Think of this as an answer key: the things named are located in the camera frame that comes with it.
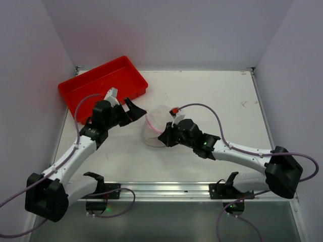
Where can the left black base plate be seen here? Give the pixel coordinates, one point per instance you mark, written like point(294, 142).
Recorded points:
point(113, 194)

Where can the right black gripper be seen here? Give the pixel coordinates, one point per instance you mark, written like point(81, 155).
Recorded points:
point(172, 133)

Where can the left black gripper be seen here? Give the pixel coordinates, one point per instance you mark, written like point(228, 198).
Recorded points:
point(124, 116)

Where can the white mesh laundry bag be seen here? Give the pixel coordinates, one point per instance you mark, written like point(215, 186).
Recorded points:
point(155, 124)

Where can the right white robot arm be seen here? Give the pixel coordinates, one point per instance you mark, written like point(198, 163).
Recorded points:
point(275, 170)

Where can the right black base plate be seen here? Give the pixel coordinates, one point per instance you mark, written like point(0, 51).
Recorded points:
point(219, 191)

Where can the aluminium front rail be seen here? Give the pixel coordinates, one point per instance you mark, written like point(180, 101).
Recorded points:
point(161, 190)

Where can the red plastic tray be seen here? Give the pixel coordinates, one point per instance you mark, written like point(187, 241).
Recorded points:
point(80, 93)

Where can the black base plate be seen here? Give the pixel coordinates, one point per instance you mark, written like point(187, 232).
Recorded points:
point(113, 194)
point(219, 191)

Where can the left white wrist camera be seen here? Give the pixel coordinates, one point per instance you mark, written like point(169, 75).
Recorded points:
point(111, 97)

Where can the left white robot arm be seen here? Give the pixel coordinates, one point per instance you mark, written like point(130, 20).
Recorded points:
point(88, 140)

